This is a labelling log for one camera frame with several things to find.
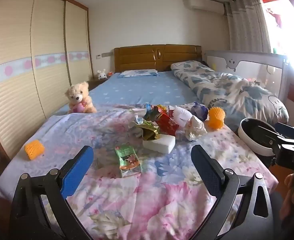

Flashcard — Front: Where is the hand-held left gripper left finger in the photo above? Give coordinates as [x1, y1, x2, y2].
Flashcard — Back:
[9, 145, 94, 240]

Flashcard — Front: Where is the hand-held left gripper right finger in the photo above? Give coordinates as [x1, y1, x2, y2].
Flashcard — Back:
[191, 144, 275, 240]

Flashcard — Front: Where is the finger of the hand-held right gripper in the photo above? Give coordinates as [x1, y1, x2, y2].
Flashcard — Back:
[274, 122, 294, 138]
[245, 125, 287, 145]

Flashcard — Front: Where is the white round bin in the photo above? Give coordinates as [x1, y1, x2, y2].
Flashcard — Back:
[237, 117, 278, 156]

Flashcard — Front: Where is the white tissue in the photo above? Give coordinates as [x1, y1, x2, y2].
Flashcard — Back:
[184, 116, 208, 141]

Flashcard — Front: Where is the orange spiked plastic cup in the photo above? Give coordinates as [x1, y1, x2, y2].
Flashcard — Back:
[208, 107, 225, 130]

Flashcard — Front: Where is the green snack packet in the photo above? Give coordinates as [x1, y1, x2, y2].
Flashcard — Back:
[114, 145, 141, 178]

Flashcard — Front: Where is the white foam block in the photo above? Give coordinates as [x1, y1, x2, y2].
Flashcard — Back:
[142, 134, 176, 154]

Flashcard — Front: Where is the blue plastic wrapper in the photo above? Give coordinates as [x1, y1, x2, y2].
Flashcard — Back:
[190, 102, 209, 122]

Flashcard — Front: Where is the red paper box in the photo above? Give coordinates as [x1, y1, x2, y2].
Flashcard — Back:
[156, 114, 180, 134]

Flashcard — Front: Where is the white foam net sleeve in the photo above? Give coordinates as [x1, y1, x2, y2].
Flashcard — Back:
[173, 106, 194, 128]

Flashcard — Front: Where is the yellow snack packet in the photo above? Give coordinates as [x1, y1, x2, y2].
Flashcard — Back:
[136, 120, 160, 140]

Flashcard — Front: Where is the clear plastic wrapper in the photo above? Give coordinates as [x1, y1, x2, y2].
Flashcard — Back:
[131, 115, 144, 130]

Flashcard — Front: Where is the blue snack packet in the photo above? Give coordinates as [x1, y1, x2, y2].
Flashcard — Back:
[144, 104, 158, 121]

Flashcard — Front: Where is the person's right hand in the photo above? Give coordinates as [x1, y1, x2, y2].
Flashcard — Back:
[280, 173, 294, 220]

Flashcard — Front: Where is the orange mesh roller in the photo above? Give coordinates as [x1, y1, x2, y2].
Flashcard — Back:
[25, 140, 46, 160]

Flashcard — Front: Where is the pink floral blanket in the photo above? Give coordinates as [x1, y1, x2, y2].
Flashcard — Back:
[0, 102, 278, 240]

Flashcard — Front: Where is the blue cloud print duvet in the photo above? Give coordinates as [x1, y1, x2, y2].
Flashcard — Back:
[171, 60, 289, 132]

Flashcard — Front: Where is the beige teddy bear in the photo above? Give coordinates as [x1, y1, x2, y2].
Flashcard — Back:
[65, 81, 97, 114]

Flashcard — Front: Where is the dark wooden nightstand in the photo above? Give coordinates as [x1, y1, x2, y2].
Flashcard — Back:
[87, 77, 110, 89]

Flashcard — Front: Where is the bed with blue sheet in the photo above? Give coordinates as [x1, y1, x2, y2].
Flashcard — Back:
[55, 71, 202, 115]

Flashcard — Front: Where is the cream sliding door wardrobe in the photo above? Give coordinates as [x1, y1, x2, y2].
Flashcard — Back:
[0, 0, 92, 160]

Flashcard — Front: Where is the grey dotted curtain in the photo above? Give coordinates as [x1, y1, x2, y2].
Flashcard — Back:
[224, 0, 273, 53]

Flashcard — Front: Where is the blue patterned pillow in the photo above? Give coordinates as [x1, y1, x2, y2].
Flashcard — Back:
[117, 69, 159, 78]

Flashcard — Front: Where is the wooden headboard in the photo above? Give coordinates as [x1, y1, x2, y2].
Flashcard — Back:
[114, 44, 202, 73]

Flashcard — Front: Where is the white air conditioner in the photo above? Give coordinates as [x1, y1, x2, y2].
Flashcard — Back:
[183, 0, 225, 14]

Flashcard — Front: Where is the grey bed guard rail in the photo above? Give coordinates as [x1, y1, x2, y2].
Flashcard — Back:
[204, 50, 291, 105]

